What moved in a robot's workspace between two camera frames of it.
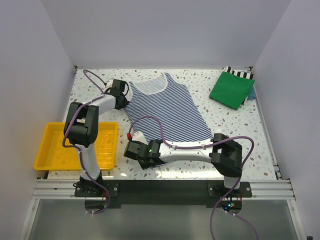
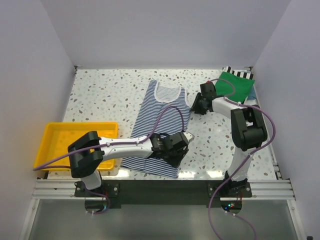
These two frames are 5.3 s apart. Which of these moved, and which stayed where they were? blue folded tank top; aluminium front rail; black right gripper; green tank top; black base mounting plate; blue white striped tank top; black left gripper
Moved: black left gripper; black right gripper; blue white striped tank top
Stayed: blue folded tank top; aluminium front rail; black base mounting plate; green tank top
